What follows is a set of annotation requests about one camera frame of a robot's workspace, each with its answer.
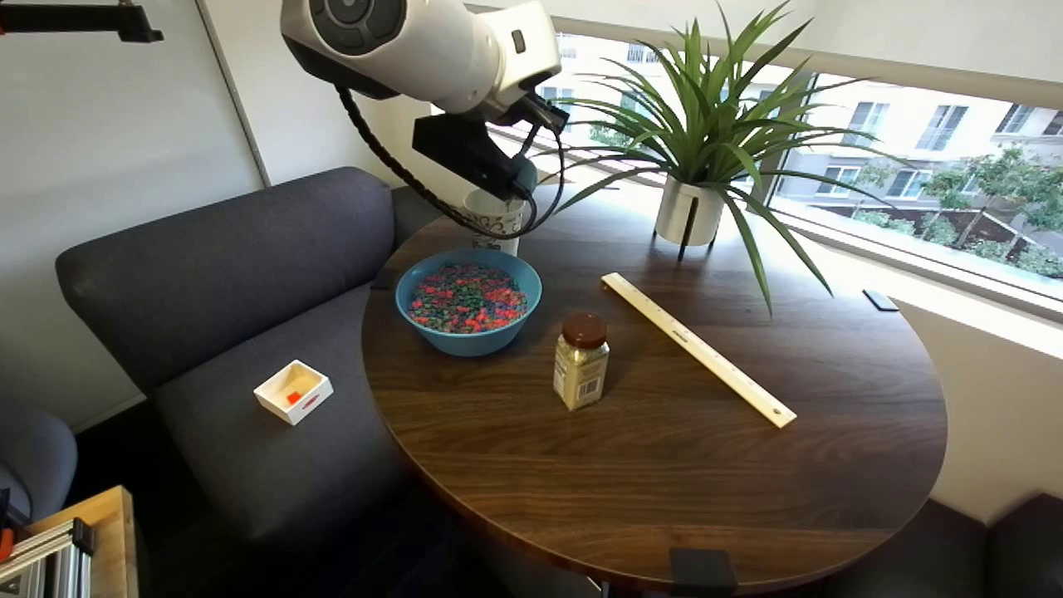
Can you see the small white open box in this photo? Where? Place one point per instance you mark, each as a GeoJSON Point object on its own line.
{"type": "Point", "coordinates": [292, 393]}

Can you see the blue grey shell chair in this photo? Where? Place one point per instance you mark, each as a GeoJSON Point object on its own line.
{"type": "Point", "coordinates": [34, 453]}

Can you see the aluminium and wood cart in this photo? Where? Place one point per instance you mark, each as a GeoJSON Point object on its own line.
{"type": "Point", "coordinates": [79, 543]}

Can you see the grey fabric sofa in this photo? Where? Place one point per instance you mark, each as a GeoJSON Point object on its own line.
{"type": "Point", "coordinates": [245, 266]}

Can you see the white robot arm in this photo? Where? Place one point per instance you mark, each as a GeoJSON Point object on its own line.
{"type": "Point", "coordinates": [419, 49]}

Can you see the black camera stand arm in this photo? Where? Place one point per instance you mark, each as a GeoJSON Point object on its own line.
{"type": "Point", "coordinates": [79, 20]}

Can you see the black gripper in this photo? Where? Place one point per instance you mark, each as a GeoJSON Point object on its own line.
{"type": "Point", "coordinates": [459, 145]}

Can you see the colourful cereal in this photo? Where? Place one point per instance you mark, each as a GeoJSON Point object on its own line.
{"type": "Point", "coordinates": [466, 297]}

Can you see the green plant in white pot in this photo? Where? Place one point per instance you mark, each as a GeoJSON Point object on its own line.
{"type": "Point", "coordinates": [691, 145]}

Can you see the blue bowl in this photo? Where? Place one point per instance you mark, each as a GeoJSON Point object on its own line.
{"type": "Point", "coordinates": [466, 337]}

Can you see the light wooden ruler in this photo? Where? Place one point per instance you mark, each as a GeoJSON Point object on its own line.
{"type": "Point", "coordinates": [700, 351]}

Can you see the window frame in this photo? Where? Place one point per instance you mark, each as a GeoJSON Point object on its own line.
{"type": "Point", "coordinates": [951, 259]}

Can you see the spice jar with brown lid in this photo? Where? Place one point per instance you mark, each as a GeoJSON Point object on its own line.
{"type": "Point", "coordinates": [580, 371]}

